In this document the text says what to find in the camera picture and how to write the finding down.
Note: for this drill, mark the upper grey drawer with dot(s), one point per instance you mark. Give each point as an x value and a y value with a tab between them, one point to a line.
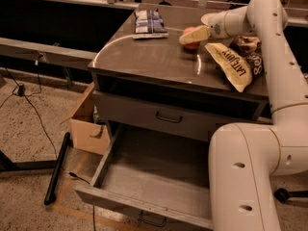
158	117

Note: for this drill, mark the brown snack bag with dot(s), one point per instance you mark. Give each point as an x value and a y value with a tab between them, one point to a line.
250	49

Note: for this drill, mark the black chair caster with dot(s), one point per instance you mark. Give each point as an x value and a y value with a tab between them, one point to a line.
282	195

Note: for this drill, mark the cardboard box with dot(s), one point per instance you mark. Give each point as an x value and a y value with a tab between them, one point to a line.
87	135

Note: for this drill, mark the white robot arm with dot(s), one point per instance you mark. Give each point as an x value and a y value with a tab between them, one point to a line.
244	156

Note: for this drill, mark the grey metal cabinet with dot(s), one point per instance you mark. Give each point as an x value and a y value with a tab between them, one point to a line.
160	70

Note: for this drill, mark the long grey workbench rail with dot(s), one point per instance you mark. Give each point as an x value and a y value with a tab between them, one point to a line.
46	53

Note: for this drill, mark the yellow chip bag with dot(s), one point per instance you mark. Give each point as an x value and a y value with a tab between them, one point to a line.
234	66

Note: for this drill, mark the white paper bowl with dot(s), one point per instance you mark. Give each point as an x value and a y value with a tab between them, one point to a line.
209	19

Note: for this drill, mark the black metal bar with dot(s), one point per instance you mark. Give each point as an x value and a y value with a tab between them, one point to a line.
50	194

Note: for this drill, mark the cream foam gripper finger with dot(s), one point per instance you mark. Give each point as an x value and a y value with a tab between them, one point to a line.
195	34

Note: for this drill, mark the open bottom drawer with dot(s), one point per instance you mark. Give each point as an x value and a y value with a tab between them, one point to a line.
157	178

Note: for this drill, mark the blue white snack pack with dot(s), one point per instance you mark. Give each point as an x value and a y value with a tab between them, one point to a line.
149	25

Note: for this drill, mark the red apple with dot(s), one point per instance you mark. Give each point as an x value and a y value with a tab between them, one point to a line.
193	45

